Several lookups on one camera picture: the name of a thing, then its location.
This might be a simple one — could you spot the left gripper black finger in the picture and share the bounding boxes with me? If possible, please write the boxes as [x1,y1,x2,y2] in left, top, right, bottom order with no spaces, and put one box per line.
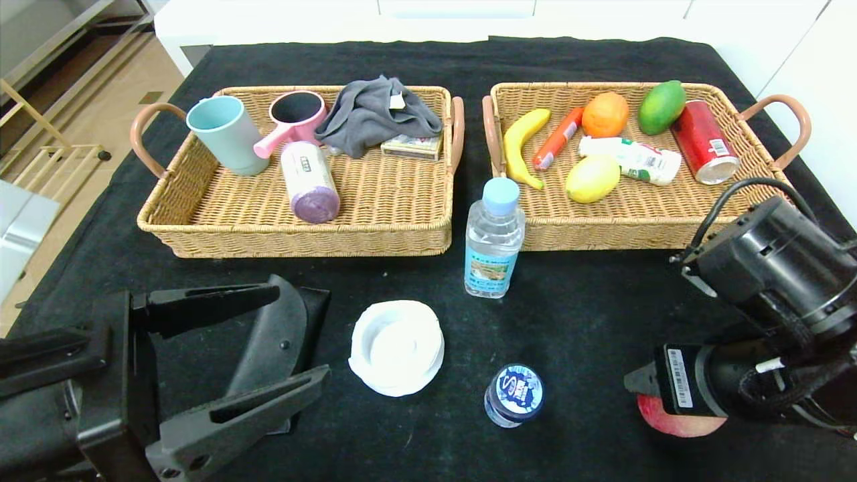
[131,283,281,339]
[145,364,331,482]

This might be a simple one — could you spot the pink mug with handle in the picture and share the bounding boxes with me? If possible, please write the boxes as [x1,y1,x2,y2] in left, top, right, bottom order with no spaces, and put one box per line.
[253,90,329,160]

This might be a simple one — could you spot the light blue plastic cup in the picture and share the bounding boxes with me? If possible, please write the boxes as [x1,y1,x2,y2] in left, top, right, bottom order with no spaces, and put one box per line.
[185,95,270,177]

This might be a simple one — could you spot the green mango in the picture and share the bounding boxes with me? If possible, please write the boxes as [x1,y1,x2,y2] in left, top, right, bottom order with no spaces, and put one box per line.
[637,80,687,136]

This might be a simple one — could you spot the black braided cable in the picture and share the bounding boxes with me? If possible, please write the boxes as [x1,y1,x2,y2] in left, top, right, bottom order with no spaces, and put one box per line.
[736,355,857,416]

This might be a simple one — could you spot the small printed card box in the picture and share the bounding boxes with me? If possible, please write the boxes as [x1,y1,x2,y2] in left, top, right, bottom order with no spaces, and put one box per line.
[382,135,444,161]

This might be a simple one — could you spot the grey cloth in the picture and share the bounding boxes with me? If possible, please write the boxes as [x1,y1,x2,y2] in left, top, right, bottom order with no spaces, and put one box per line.
[315,75,444,159]

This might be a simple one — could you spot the wicker basket brown handles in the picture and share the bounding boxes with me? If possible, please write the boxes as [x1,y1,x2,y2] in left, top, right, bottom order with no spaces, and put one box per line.
[482,80,812,253]
[129,84,466,260]

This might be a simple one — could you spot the grey metal shelf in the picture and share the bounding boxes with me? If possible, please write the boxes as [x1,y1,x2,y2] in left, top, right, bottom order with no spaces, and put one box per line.
[0,0,153,88]

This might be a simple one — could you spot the black camera cable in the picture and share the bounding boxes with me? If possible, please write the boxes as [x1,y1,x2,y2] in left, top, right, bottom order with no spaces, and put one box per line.
[690,177,819,250]

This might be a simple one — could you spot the white yogurt bottle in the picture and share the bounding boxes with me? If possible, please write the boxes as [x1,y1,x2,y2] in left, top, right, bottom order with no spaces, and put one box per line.
[578,136,682,186]

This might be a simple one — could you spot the black glasses case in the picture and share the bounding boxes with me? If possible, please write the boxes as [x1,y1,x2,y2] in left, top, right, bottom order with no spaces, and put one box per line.
[224,274,332,436]

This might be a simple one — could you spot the white round lid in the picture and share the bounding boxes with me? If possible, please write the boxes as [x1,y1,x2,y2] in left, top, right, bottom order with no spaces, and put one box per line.
[348,300,445,398]

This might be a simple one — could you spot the silver grey metal box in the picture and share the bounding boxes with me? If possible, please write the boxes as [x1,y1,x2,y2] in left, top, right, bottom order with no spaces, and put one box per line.
[0,179,61,303]

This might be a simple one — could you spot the yellow lemon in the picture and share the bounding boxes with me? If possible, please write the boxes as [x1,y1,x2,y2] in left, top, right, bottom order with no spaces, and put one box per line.
[566,154,621,204]

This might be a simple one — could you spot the water bottle blue cap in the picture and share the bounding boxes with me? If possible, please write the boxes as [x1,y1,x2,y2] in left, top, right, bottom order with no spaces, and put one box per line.
[464,177,526,300]

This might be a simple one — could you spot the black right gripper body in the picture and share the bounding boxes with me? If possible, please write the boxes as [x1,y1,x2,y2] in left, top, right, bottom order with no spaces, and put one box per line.
[653,343,748,418]

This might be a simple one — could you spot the orange red sausage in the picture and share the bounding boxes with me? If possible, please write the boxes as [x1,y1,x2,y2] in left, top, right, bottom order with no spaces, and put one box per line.
[534,106,585,171]

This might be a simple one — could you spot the red soda can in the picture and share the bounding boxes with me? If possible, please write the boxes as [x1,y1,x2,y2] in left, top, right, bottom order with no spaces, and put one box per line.
[672,100,741,185]

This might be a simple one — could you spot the orange fruit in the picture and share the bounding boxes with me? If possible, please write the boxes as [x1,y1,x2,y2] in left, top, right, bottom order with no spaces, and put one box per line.
[581,92,630,139]

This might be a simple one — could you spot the beige wooden rack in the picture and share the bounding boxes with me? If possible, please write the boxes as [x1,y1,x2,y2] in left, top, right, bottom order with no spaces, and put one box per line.
[0,77,113,208]

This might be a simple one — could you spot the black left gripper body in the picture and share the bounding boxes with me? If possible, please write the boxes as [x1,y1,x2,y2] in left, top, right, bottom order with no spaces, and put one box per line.
[0,289,163,482]

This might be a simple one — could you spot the red pink peach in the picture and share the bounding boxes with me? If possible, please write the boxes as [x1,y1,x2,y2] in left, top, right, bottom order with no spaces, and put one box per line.
[636,394,727,438]

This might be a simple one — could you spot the small bottle blue lid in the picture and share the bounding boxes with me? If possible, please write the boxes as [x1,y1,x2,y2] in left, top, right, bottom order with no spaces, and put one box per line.
[484,364,545,428]

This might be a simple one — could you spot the pink purple cylinder bottle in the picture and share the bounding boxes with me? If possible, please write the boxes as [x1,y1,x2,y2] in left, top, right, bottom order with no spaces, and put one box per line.
[280,141,341,224]

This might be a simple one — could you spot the black table cloth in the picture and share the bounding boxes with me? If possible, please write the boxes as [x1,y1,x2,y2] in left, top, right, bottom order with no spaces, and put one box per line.
[0,37,857,482]

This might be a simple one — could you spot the yellow banana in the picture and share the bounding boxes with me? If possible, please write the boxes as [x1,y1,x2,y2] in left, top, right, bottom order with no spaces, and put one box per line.
[503,108,552,190]

